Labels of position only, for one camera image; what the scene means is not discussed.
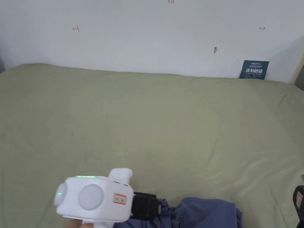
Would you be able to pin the dark blue printed card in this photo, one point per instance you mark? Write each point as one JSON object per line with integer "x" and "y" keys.
{"x": 254, "y": 70}

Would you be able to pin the bed with pale green sheet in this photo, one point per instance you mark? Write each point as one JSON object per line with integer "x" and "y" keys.
{"x": 152, "y": 123}

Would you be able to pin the person's left hand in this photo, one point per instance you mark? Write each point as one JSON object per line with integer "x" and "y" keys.
{"x": 77, "y": 224}

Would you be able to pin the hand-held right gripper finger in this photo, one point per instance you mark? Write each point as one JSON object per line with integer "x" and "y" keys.
{"x": 298, "y": 201}

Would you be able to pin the dark blue shirt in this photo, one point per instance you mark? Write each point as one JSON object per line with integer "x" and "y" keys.
{"x": 201, "y": 213}

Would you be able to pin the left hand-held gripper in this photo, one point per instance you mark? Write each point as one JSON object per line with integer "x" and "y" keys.
{"x": 91, "y": 197}

